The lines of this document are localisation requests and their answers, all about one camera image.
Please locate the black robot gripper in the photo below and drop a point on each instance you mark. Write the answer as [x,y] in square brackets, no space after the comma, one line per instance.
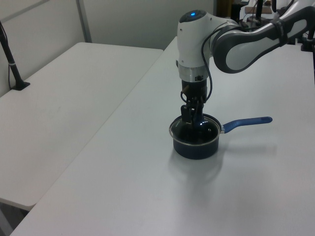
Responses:
[194,89]

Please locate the glass lid with blue knob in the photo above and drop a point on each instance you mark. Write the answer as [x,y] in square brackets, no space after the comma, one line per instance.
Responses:
[197,134]

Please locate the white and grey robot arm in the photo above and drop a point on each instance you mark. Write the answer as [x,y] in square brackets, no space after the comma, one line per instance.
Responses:
[194,37]

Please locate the black clamp behind arm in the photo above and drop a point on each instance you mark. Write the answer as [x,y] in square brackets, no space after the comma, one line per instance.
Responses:
[307,44]

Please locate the black background stand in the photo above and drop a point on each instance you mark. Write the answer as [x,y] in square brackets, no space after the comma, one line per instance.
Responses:
[237,9]

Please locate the white side table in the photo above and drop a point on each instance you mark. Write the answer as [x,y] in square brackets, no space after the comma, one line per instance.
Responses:
[61,110]

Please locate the black pole with clamp base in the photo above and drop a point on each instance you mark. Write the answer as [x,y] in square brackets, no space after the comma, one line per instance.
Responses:
[11,64]

